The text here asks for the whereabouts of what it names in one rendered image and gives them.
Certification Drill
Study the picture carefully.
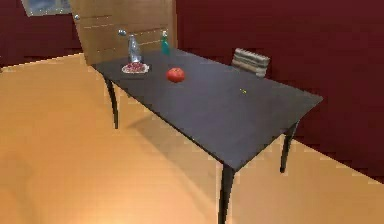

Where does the dark grey dining table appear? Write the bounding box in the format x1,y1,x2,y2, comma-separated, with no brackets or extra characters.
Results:
91,48,324,224

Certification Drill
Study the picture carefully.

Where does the red tomato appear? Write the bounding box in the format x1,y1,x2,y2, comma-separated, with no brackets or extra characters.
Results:
166,67,186,84

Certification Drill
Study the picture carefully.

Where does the white plate with red food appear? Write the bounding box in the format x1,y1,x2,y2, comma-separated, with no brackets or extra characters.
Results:
121,62,150,75

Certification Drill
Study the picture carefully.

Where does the green spray bottle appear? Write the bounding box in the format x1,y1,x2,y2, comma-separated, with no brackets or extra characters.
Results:
160,30,171,57

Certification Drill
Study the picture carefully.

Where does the beige slatted chair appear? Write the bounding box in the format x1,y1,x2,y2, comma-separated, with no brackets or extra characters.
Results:
231,47,271,79

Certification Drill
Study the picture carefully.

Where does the clear glass bottle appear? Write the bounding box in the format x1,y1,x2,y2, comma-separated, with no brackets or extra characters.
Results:
127,33,143,64

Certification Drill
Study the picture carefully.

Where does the brown wooden door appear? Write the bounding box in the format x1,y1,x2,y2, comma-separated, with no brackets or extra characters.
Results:
68,0,179,66

